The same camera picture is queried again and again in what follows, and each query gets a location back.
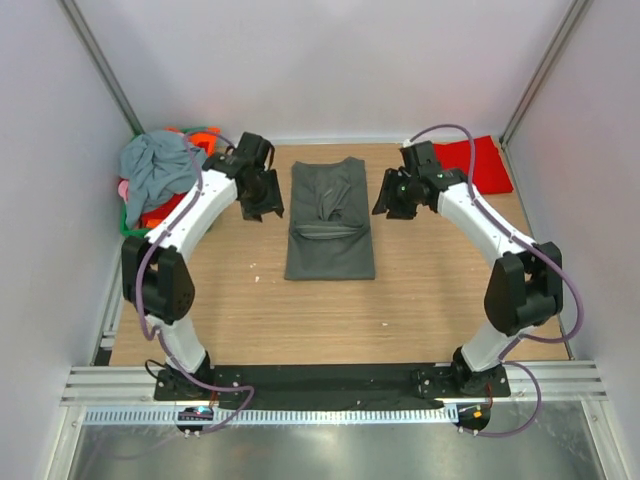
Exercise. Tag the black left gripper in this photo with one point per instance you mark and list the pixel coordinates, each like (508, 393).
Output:
(272, 203)

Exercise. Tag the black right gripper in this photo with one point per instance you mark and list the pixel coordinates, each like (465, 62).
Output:
(382, 205)

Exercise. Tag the dark grey t shirt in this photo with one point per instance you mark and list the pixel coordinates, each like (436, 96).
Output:
(330, 235)

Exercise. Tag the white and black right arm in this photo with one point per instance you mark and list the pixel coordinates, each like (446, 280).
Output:
(525, 288)

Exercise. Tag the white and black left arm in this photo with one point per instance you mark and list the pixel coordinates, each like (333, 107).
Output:
(155, 275)

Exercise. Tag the orange t shirt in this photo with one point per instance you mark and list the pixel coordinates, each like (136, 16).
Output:
(204, 138)

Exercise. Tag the folded red t shirt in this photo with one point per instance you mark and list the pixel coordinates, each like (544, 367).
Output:
(490, 175)

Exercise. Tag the red t shirt in basket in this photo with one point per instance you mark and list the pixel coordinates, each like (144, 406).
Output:
(155, 217)

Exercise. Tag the green plastic basket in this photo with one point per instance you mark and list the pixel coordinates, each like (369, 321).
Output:
(155, 173)

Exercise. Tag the light blue t shirt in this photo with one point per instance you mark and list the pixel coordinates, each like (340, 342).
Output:
(157, 165)

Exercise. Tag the pink garment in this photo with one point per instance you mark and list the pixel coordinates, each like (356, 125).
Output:
(123, 189)

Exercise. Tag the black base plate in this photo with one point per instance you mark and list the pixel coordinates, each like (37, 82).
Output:
(363, 387)

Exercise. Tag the slotted white cable duct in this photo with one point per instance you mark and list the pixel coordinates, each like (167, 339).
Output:
(184, 416)

